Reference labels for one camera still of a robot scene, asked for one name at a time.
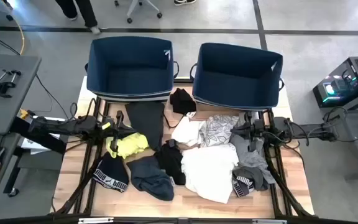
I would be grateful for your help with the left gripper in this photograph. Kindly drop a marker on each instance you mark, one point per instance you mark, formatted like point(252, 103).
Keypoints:
point(110, 130)

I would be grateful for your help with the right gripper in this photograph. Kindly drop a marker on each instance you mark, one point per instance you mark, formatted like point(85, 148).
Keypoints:
point(262, 131)

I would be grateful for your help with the neon yellow garment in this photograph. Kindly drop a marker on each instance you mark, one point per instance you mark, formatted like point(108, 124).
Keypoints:
point(132, 144)

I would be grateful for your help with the white leaf-patterned cloth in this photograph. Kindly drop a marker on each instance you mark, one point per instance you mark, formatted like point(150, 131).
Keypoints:
point(219, 129)

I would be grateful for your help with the light grey garment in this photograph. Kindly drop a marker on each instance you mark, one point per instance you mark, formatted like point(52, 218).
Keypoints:
point(250, 158)

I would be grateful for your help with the charcoal dark garment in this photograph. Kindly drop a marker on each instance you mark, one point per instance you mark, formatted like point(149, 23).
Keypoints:
point(146, 121)

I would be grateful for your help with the black Puma underwear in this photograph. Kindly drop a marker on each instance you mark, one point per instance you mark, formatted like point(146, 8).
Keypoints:
point(110, 172)

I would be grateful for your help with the large crinkled white garment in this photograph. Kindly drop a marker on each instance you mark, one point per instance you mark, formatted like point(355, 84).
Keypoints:
point(208, 171)

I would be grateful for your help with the dark grey Puma underwear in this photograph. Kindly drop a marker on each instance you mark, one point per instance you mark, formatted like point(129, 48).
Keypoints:
point(242, 186)

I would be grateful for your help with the small smooth white cloth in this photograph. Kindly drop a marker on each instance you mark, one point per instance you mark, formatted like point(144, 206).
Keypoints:
point(186, 132)

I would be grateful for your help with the navy blue garment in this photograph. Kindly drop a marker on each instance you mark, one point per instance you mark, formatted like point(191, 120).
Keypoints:
point(151, 180)

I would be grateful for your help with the small black knit garment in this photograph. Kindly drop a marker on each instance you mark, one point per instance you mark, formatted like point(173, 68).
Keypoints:
point(182, 101)

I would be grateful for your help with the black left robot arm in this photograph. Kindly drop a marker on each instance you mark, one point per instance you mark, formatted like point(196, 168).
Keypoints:
point(73, 126)

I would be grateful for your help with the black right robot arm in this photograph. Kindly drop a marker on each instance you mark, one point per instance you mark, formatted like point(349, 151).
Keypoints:
point(306, 130)

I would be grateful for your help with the navy white striped fabric bin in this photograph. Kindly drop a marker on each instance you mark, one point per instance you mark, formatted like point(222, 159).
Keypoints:
point(235, 84)

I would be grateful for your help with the navy white striped lettered bin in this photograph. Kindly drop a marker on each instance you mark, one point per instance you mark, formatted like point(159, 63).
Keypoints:
point(129, 77)

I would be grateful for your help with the white paper sheet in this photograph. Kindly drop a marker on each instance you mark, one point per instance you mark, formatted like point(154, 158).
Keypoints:
point(31, 144)

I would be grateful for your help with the yellow plug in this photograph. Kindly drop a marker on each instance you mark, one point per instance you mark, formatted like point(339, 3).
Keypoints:
point(24, 113)

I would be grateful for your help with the grey desk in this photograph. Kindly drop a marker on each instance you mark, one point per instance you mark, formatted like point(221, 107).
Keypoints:
point(5, 105)

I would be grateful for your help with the black caster wheel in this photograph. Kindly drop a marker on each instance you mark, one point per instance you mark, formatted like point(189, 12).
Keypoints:
point(13, 193)

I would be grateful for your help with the person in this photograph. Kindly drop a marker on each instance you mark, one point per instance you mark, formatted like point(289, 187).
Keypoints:
point(85, 14)

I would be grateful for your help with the white office chair base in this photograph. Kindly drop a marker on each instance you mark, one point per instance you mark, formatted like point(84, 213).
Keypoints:
point(134, 7)

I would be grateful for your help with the person's shoe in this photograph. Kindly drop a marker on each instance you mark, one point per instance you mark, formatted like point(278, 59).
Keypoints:
point(183, 2)

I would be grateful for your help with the silver metal bracket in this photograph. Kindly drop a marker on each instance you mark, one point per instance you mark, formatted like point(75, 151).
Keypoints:
point(95, 220)
point(269, 221)

